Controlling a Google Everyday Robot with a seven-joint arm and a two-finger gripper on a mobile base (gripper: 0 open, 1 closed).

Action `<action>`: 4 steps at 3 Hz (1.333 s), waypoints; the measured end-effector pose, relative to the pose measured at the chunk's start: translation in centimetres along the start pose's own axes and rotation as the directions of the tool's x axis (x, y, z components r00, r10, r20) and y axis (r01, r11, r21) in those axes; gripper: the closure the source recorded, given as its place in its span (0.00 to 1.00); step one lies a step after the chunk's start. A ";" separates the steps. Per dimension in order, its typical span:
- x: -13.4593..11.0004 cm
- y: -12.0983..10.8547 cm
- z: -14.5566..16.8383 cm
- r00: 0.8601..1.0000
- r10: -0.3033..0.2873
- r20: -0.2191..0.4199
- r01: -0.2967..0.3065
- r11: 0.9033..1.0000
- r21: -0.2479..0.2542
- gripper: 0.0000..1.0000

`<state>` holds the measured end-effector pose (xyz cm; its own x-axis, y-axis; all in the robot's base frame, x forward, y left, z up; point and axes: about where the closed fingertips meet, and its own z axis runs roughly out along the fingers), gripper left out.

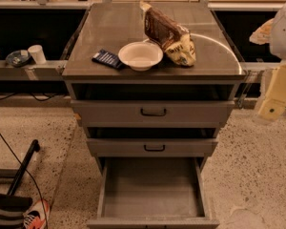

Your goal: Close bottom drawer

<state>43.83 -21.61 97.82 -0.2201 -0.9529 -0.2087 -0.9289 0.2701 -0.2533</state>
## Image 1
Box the blue patterned bowl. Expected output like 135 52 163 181
6 50 31 68

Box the dark striped trouser leg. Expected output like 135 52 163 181
0 194 32 229

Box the orange white sneaker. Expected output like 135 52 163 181
23 199 50 229

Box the grey drawer cabinet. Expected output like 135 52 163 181
61 1 247 229

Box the dark blue snack packet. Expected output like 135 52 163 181
92 50 123 69

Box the white paper bowl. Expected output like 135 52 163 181
118 42 163 72

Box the black floor cable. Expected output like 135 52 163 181
0 117 50 229

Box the grey top drawer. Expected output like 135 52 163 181
71 100 234 128

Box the grey drawer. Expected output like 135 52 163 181
88 157 219 229
71 100 234 128
87 138 217 157

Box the white paper cup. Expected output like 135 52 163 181
28 45 47 64

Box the grey middle drawer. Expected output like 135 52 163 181
87 138 217 157

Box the grey metal shelf rail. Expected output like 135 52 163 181
0 60 67 81

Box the black metal stand leg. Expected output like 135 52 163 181
0 139 40 196

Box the grey bottom drawer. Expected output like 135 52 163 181
88 157 219 229

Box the bagged bread loaf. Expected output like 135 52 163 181
140 2 196 67

